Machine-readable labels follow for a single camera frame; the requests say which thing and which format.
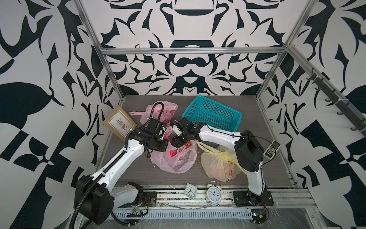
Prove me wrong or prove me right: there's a pink plastic bag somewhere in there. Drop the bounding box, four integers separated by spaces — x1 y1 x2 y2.
129 101 178 126
150 127 197 174

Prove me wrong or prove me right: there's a small teal square clock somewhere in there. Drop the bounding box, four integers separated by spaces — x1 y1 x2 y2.
184 183 198 199

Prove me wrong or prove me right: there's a red apple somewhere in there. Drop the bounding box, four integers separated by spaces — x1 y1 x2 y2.
169 149 177 157

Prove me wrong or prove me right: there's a pink plastic bag rear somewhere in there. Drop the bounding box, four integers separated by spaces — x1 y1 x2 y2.
129 101 178 126

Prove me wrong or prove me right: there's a white slotted cable duct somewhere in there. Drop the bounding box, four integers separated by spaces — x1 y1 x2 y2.
113 209 253 220

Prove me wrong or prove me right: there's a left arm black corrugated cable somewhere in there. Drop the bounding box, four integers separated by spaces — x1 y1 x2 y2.
68 101 165 229

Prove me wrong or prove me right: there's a gold framed picture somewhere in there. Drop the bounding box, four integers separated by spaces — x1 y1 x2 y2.
103 106 137 141

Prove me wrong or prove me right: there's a teal perforated plastic basket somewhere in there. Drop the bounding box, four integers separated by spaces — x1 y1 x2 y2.
182 95 242 132

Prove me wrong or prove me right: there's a wall hook rail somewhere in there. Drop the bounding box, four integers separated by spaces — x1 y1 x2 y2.
307 68 366 137

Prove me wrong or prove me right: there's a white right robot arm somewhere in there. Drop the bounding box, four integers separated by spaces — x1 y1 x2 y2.
171 117 266 196

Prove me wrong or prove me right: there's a grey calculator remote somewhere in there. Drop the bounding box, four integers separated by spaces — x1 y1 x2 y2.
264 140 281 160

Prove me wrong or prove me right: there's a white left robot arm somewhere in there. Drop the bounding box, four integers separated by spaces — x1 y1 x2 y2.
69 118 169 229

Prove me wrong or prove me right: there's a white twin-bell alarm clock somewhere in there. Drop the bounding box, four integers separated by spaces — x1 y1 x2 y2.
205 181 222 206

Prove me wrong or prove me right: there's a yellow plastic bag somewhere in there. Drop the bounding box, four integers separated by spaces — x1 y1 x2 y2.
197 142 247 183

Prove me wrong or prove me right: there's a pink plastic bag front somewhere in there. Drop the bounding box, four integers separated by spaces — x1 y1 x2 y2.
150 127 197 174

